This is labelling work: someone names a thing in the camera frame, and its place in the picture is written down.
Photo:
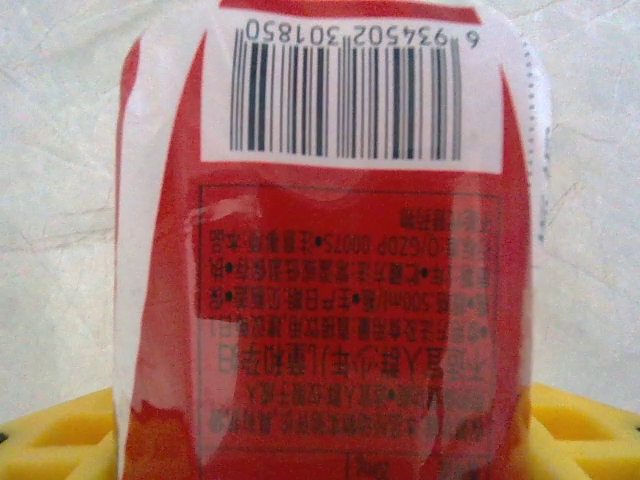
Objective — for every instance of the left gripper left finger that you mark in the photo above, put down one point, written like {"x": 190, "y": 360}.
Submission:
{"x": 60, "y": 440}

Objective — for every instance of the red label tea bottle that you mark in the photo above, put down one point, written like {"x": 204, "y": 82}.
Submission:
{"x": 325, "y": 250}

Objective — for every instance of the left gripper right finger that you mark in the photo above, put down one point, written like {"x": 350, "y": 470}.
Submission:
{"x": 585, "y": 440}

